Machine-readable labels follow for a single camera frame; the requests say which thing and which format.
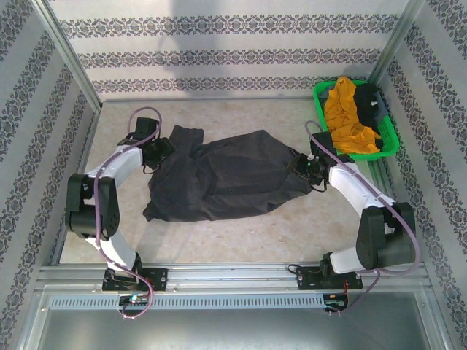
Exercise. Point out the aluminium frame post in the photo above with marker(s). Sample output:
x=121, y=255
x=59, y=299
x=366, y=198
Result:
x=396, y=43
x=65, y=54

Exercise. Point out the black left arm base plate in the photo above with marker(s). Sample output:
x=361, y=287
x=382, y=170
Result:
x=157, y=279

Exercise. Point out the green plastic basket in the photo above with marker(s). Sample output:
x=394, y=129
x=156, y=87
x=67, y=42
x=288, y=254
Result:
x=390, y=138

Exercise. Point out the black t-shirt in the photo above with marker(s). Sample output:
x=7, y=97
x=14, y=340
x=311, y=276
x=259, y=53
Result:
x=366, y=105

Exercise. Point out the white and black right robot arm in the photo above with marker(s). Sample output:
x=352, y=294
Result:
x=350, y=182

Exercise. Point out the dark grey t-shirt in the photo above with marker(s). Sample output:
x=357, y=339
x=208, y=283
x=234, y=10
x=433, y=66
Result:
x=226, y=175

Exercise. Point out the grey garment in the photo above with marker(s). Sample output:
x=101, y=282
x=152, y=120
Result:
x=383, y=109

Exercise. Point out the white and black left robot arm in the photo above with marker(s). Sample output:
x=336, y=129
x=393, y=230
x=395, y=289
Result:
x=124, y=164

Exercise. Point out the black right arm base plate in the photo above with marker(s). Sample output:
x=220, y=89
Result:
x=310, y=279

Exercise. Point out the yellow t-shirt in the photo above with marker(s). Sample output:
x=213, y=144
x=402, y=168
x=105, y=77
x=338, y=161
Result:
x=343, y=113

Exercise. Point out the aluminium mounting rail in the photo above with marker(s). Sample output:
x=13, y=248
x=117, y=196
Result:
x=233, y=275

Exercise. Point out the aluminium side rail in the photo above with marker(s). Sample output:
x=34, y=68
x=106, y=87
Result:
x=381, y=178

